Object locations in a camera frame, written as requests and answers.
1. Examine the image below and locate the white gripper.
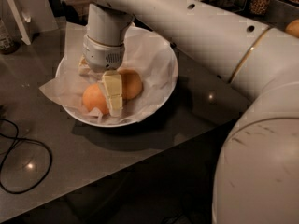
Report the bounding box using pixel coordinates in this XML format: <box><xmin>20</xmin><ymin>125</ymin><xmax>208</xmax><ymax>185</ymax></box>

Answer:
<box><xmin>78</xmin><ymin>35</ymin><xmax>125</xmax><ymax>117</ymax></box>

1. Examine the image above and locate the orange fruit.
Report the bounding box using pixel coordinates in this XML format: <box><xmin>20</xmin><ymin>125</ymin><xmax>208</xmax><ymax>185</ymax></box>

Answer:
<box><xmin>82</xmin><ymin>83</ymin><xmax>109</xmax><ymax>115</ymax></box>
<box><xmin>119</xmin><ymin>69</ymin><xmax>143</xmax><ymax>100</ymax></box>
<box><xmin>285</xmin><ymin>19</ymin><xmax>299</xmax><ymax>37</ymax></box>

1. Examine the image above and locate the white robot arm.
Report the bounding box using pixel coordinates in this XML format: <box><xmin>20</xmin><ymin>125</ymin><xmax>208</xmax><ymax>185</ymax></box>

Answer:
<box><xmin>92</xmin><ymin>0</ymin><xmax>299</xmax><ymax>224</ymax></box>

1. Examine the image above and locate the large white bowl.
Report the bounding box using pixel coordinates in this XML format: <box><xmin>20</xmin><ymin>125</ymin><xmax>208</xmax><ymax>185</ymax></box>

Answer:
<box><xmin>55</xmin><ymin>26</ymin><xmax>179</xmax><ymax>129</ymax></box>

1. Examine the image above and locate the white crumpled paper liner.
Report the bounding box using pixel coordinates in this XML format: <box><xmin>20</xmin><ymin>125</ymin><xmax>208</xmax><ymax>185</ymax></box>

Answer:
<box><xmin>39</xmin><ymin>21</ymin><xmax>179</xmax><ymax>125</ymax></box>

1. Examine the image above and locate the glass bottle at left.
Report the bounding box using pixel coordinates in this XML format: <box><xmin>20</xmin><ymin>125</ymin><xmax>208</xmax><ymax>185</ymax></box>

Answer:
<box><xmin>0</xmin><ymin>19</ymin><xmax>18</xmax><ymax>55</ymax></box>

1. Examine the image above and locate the white board stand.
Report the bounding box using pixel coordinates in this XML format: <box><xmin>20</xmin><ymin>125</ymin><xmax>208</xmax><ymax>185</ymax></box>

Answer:
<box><xmin>7</xmin><ymin>0</ymin><xmax>33</xmax><ymax>45</ymax></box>

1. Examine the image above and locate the black cable on table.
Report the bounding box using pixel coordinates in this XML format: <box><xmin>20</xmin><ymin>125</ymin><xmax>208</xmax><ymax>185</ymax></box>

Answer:
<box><xmin>0</xmin><ymin>118</ymin><xmax>53</xmax><ymax>195</ymax></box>

